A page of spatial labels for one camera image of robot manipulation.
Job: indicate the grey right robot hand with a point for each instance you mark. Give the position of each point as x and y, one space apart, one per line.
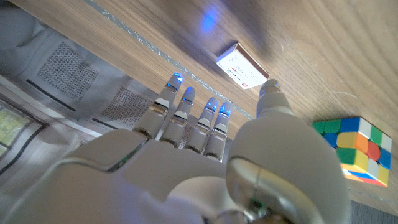
186 174

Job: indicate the white matchbox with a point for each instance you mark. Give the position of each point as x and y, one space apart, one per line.
242 67

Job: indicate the printed window backdrop cloth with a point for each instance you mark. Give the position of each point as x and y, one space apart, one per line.
68 71

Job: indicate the multicoloured puzzle cube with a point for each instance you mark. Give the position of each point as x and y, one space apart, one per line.
357 146

